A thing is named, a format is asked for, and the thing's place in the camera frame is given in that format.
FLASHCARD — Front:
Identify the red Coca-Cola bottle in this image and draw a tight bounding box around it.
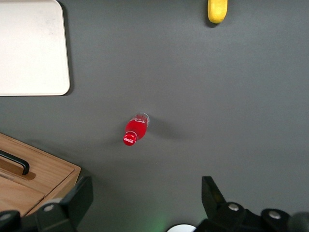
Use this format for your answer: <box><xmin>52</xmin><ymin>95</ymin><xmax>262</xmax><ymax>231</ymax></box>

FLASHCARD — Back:
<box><xmin>122</xmin><ymin>112</ymin><xmax>150</xmax><ymax>147</ymax></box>

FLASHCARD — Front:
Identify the black drawer handle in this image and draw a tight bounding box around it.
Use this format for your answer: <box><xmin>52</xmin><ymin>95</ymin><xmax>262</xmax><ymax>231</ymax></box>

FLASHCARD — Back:
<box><xmin>0</xmin><ymin>149</ymin><xmax>30</xmax><ymax>175</ymax></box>

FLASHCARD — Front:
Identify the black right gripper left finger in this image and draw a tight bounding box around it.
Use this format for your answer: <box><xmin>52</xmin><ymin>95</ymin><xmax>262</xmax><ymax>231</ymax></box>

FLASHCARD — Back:
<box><xmin>36</xmin><ymin>176</ymin><xmax>94</xmax><ymax>232</ymax></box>

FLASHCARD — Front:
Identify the wooden drawer cabinet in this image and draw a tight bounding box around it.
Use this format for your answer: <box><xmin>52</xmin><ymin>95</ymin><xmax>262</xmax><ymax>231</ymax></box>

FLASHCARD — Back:
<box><xmin>0</xmin><ymin>132</ymin><xmax>82</xmax><ymax>217</ymax></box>

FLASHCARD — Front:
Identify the beige plastic tray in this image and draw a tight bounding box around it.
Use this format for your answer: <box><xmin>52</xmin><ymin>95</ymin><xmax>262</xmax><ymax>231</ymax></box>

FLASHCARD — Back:
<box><xmin>0</xmin><ymin>0</ymin><xmax>70</xmax><ymax>97</ymax></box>

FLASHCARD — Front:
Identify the yellow lemon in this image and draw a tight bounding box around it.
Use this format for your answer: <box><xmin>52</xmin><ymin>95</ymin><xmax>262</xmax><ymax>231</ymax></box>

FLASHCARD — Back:
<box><xmin>207</xmin><ymin>0</ymin><xmax>228</xmax><ymax>24</ymax></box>

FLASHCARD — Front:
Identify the wooden drawer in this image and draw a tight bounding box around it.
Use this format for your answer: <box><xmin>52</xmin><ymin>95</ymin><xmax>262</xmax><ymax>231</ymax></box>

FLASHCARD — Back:
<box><xmin>0</xmin><ymin>135</ymin><xmax>76</xmax><ymax>196</ymax></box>
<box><xmin>0</xmin><ymin>174</ymin><xmax>45</xmax><ymax>217</ymax></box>

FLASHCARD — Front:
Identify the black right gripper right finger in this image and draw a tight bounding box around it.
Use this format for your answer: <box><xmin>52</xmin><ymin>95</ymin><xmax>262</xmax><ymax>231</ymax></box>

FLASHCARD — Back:
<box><xmin>197</xmin><ymin>176</ymin><xmax>261</xmax><ymax>232</ymax></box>

